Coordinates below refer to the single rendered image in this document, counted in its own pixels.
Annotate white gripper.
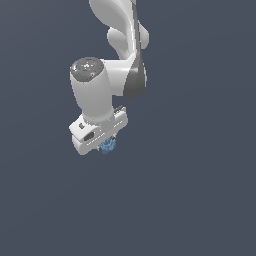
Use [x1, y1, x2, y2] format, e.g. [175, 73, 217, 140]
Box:
[68, 105, 129, 156]

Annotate small blue object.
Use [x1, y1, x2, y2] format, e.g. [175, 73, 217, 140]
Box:
[99, 137, 117, 155]

